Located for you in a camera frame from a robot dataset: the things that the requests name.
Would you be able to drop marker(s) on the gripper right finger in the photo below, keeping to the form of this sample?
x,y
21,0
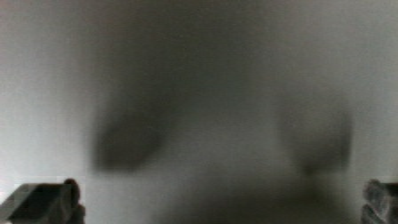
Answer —
x,y
380,212

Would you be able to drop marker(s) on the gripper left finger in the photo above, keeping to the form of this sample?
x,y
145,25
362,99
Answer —
x,y
44,203

